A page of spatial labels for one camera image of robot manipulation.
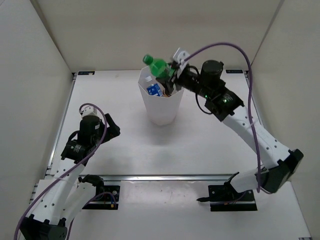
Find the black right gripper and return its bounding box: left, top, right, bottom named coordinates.
left=157, top=67, right=212, bottom=100

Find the green plastic bottle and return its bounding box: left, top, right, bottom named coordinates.
left=142, top=54, right=175, bottom=79

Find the clear bottle blue label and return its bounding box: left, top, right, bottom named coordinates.
left=143, top=76, right=163, bottom=97

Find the clear bottle black label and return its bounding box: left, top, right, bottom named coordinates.
left=162, top=89, right=172, bottom=98

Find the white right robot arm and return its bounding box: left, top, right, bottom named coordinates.
left=152, top=60, right=304, bottom=200

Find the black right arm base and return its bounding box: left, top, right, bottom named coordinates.
left=197, top=172, right=258, bottom=212

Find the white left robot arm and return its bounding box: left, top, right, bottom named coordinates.
left=19, top=113, right=120, bottom=240

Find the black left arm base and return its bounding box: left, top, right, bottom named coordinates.
left=78, top=174, right=121, bottom=211

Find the white octagonal plastic bin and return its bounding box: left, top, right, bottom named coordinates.
left=138, top=66, right=184, bottom=126

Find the right table corner label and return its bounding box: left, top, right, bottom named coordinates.
left=225, top=69, right=243, bottom=74

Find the table corner label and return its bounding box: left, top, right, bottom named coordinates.
left=77, top=71, right=95, bottom=76
left=225, top=69, right=243, bottom=74

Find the left table corner label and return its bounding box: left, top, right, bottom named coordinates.
left=77, top=71, right=95, bottom=76

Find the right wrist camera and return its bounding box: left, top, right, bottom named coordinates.
left=170, top=47, right=190, bottom=75

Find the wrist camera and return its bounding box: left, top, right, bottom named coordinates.
left=79, top=105, right=98, bottom=118
left=170, top=47, right=190, bottom=75

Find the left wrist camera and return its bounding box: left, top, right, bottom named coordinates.
left=79, top=105, right=98, bottom=118

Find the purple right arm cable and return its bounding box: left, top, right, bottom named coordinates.
left=184, top=42, right=273, bottom=195

